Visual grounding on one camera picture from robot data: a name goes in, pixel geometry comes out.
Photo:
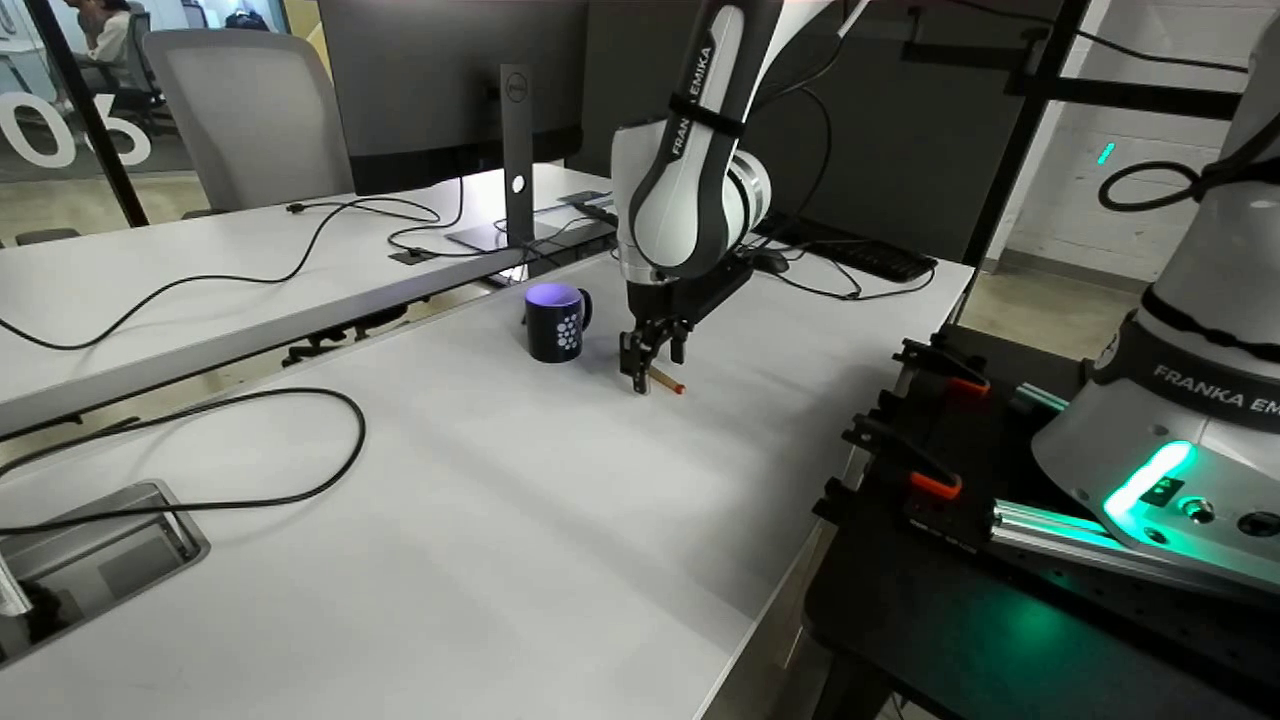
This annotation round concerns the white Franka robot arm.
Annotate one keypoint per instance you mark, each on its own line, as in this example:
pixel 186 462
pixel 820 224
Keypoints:
pixel 695 174

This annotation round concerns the seated person in background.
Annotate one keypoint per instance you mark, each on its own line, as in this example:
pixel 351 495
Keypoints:
pixel 104 39

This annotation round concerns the black flat device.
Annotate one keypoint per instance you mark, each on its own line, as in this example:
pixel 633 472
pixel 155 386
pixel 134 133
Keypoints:
pixel 860 255

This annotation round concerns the black monitor stand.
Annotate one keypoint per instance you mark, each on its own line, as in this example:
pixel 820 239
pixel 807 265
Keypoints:
pixel 515 144

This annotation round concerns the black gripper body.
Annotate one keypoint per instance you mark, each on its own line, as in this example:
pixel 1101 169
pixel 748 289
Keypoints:
pixel 661 307

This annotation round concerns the black mug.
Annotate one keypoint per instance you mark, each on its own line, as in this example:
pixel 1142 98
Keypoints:
pixel 555 329

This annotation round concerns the black mounting breadboard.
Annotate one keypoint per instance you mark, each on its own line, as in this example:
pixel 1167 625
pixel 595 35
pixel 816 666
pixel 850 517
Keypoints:
pixel 1000 625

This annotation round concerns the black metal frame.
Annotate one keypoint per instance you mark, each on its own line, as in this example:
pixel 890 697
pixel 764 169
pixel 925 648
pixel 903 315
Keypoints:
pixel 1024 133

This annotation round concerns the orange red pen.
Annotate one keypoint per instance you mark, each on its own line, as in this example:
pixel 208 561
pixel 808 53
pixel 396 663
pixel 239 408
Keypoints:
pixel 669 386

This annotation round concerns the white number decal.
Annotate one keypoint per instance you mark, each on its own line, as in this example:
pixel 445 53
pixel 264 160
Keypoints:
pixel 43 133

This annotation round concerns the table power outlet box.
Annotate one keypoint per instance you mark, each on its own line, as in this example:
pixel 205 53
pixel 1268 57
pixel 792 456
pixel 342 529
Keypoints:
pixel 104 561

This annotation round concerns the dark monitor screen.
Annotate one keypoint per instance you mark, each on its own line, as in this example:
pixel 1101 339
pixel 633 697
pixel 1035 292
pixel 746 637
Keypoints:
pixel 440 83

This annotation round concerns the white adjacent desk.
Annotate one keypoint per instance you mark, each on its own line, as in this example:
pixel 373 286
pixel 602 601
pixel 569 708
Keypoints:
pixel 134 307

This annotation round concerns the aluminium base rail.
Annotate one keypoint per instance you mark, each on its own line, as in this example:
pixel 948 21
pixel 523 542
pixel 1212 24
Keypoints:
pixel 1065 525

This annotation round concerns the black slanted post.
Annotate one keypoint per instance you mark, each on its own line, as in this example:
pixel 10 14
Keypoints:
pixel 84 120

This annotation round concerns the grey office chair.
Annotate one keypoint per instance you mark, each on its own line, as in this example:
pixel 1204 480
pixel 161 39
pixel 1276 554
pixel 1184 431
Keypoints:
pixel 254 120

